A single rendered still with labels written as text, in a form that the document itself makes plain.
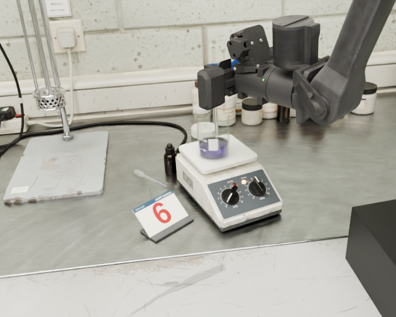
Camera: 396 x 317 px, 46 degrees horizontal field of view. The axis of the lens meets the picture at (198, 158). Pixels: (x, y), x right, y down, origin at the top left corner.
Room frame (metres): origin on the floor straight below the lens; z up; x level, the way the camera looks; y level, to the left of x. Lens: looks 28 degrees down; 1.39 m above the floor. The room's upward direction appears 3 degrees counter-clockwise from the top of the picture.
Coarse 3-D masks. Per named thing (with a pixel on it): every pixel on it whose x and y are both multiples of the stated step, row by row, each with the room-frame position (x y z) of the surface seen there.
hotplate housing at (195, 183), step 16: (176, 160) 0.82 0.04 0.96; (192, 176) 0.75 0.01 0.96; (208, 176) 0.73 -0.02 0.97; (224, 176) 0.73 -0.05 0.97; (192, 192) 0.75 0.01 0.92; (208, 192) 0.70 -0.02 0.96; (208, 208) 0.69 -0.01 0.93; (272, 208) 0.69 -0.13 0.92; (224, 224) 0.65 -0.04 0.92; (240, 224) 0.67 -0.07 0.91
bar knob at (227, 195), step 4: (232, 188) 0.69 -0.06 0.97; (236, 188) 0.69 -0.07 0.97; (224, 192) 0.69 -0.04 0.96; (228, 192) 0.70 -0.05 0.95; (232, 192) 0.68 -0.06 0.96; (236, 192) 0.70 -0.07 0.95; (224, 196) 0.69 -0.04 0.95; (228, 196) 0.68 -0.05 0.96; (232, 196) 0.68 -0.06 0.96; (236, 196) 0.69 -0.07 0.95; (224, 200) 0.68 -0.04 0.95; (228, 200) 0.67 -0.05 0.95; (232, 200) 0.68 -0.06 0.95; (236, 200) 0.68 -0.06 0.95
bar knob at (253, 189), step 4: (256, 180) 0.71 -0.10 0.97; (252, 184) 0.72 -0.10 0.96; (256, 184) 0.71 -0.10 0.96; (260, 184) 0.71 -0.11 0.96; (264, 184) 0.72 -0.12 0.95; (252, 188) 0.71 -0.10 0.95; (256, 188) 0.71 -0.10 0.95; (260, 188) 0.70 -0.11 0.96; (264, 188) 0.70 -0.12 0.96; (252, 192) 0.70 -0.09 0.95; (256, 192) 0.70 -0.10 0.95; (260, 192) 0.70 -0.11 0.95; (264, 192) 0.71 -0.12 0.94
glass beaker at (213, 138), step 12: (204, 120) 0.81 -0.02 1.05; (228, 120) 0.77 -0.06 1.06; (204, 132) 0.76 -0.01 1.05; (216, 132) 0.75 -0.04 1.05; (228, 132) 0.77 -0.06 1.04; (204, 144) 0.76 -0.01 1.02; (216, 144) 0.75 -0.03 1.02; (228, 144) 0.77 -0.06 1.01; (204, 156) 0.76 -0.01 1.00; (216, 156) 0.75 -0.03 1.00
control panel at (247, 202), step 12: (228, 180) 0.72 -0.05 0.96; (240, 180) 0.73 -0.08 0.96; (252, 180) 0.73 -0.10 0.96; (264, 180) 0.73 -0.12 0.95; (216, 192) 0.70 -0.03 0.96; (240, 192) 0.70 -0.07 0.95; (216, 204) 0.68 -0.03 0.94; (228, 204) 0.68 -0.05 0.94; (240, 204) 0.68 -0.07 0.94; (252, 204) 0.68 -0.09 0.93; (264, 204) 0.69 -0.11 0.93; (228, 216) 0.66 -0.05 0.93
